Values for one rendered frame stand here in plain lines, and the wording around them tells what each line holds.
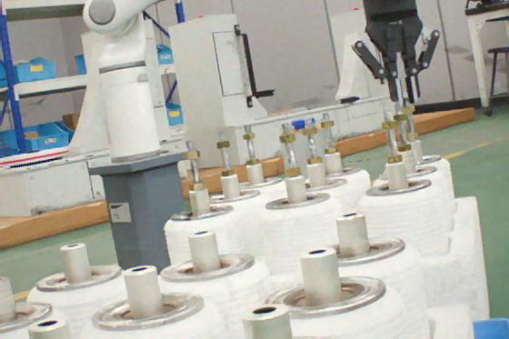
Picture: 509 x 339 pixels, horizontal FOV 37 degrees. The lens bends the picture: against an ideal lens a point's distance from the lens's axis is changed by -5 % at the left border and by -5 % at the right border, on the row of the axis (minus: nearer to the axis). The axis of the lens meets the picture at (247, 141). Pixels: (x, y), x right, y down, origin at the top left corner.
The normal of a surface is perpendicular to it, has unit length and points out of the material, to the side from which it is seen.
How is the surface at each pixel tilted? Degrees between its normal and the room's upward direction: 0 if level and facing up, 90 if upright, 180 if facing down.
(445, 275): 90
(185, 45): 90
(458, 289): 90
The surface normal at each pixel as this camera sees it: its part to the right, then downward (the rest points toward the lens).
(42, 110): 0.70, -0.08
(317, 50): -0.69, 0.15
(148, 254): 0.00, 0.05
